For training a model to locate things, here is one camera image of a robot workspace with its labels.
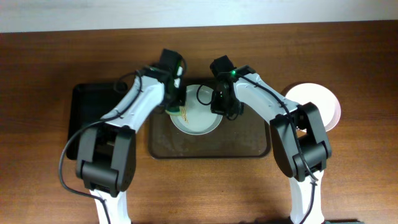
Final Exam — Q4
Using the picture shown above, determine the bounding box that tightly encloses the green and yellow sponge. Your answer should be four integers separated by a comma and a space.
165, 106, 182, 116

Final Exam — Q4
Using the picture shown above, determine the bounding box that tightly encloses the pale blue plate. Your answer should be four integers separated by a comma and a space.
170, 85, 223, 135

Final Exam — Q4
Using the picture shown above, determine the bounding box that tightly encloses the white plate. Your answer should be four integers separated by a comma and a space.
285, 83, 332, 125
324, 93, 341, 131

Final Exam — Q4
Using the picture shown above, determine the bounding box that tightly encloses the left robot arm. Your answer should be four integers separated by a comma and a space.
76, 65, 185, 223

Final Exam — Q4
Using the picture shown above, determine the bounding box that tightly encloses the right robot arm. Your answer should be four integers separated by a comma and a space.
210, 64, 331, 223

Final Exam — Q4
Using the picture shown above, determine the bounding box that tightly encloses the brown plastic serving tray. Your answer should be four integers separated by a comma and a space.
148, 76, 271, 160

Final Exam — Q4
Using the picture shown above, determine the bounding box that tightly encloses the black rectangular tray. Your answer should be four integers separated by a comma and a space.
67, 83, 125, 160

